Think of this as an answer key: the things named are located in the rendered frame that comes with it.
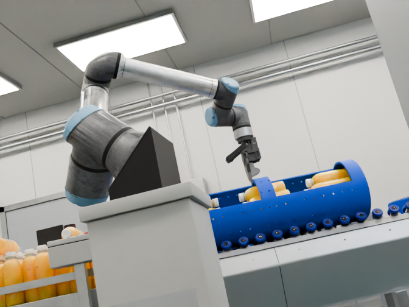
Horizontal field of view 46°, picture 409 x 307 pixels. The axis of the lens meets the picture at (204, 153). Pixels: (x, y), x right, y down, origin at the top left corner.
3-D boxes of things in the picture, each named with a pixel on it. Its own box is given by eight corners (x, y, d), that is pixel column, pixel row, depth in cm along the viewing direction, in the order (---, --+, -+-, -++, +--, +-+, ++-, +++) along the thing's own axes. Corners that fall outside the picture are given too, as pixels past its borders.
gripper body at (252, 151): (262, 159, 220) (255, 134, 223) (243, 162, 219) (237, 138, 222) (260, 163, 227) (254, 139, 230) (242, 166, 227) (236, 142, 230)
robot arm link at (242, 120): (222, 109, 231) (238, 109, 237) (227, 133, 228) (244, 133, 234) (232, 102, 224) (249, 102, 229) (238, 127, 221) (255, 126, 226)
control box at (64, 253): (103, 257, 178) (98, 230, 181) (50, 268, 177) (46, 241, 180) (108, 258, 188) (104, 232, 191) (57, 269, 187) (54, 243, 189)
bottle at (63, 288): (54, 295, 192) (48, 250, 197) (61, 295, 199) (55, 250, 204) (71, 292, 192) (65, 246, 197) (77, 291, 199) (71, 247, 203)
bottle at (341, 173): (353, 174, 217) (314, 182, 216) (352, 185, 222) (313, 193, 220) (347, 164, 223) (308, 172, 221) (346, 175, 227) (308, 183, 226)
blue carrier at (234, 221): (378, 216, 204) (360, 152, 210) (176, 259, 198) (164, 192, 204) (356, 222, 231) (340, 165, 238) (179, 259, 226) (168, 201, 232)
